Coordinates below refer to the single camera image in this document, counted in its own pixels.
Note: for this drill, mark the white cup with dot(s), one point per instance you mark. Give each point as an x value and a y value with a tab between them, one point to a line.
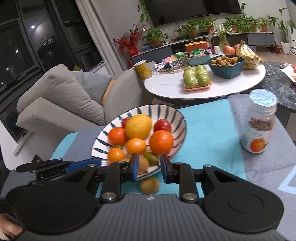
216	50

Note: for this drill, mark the green lidded container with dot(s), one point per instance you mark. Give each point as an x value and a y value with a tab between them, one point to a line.
179	54

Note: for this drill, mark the tall plant in white pot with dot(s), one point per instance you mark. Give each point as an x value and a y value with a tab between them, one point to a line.
284	34

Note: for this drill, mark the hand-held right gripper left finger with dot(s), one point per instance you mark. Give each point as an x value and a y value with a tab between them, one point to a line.
135	168

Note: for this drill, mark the grey television cabinet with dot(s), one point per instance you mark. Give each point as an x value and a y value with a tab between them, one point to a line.
157	52

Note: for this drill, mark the red apple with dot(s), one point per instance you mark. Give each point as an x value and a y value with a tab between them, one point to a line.
229	50
236	46

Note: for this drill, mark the grey cloth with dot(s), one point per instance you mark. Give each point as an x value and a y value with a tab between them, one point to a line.
266	180

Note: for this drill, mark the hanging vine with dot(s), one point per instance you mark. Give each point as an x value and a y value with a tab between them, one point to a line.
144	14
242	7

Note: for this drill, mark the teal bowl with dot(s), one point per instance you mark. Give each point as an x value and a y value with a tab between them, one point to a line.
227	72

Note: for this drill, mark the teal basket of snacks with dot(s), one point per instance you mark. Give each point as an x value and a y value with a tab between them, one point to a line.
197	59

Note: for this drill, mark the small brown plant pot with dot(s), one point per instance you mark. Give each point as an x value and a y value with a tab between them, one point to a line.
276	49

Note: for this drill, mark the small orange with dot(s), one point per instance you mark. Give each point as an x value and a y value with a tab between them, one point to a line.
136	146
115	155
118	136

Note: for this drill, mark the beige sofa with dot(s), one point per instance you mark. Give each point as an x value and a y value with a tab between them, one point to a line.
46	115

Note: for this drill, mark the heap of longans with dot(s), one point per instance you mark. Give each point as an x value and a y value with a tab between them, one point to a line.
224	60

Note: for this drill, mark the brown kiwi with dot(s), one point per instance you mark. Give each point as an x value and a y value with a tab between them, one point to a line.
124	160
149	185
143	165

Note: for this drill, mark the grey cushion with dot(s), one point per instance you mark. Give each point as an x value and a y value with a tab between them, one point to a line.
94	84

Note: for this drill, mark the pack of green apples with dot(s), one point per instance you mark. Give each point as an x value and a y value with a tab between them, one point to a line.
197	78

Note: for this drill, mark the person's left hand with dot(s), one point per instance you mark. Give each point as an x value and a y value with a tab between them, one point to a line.
9	228

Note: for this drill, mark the potted green plant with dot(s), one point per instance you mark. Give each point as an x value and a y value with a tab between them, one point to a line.
264	25
240	23
194	26
155	37

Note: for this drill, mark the glass plate of candies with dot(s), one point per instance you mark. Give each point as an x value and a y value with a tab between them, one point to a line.
168	67

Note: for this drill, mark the white curtain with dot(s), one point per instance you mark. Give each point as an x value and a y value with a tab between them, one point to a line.
99	34

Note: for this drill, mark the yellow lemon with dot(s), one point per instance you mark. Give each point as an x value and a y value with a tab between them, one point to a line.
138	126

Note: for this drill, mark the beige cushion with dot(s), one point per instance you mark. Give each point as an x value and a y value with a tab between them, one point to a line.
62	92

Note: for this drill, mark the blue striped white bowl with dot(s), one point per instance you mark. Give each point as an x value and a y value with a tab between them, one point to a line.
175	129

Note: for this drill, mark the glass vase with plant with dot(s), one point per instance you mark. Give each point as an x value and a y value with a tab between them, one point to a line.
223	41

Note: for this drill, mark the red flower plant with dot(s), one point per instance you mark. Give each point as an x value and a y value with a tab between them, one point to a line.
128	40

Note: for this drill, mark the white paper bag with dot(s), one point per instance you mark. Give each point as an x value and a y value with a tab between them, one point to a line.
288	74

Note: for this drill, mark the dark marble table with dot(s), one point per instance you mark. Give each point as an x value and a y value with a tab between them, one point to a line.
284	97

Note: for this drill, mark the large orange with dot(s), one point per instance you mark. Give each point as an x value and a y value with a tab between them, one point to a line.
161	142

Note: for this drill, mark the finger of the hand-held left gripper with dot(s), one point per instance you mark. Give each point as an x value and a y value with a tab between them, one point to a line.
46	165
78	165

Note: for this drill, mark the white jar with silver lid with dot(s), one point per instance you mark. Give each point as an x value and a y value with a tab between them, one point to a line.
257	129

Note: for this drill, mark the black framed window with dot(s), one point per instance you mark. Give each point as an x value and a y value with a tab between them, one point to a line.
23	46

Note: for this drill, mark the yellow can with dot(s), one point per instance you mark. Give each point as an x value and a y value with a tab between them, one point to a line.
143	70

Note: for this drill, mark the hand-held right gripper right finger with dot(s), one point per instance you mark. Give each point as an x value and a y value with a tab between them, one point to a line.
163	168

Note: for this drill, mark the round white table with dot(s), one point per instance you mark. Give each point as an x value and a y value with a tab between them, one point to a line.
166	85

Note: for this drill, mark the yellow cushion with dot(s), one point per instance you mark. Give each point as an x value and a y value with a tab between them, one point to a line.
107	92

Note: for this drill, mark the orange box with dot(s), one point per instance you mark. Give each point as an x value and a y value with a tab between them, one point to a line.
196	46

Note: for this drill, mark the bunch of bananas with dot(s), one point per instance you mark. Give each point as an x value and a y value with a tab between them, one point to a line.
248	56

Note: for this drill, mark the black television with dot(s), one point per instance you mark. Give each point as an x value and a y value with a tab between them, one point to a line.
192	10

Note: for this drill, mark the small green fruit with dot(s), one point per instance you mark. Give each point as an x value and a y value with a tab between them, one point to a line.
117	147
152	158

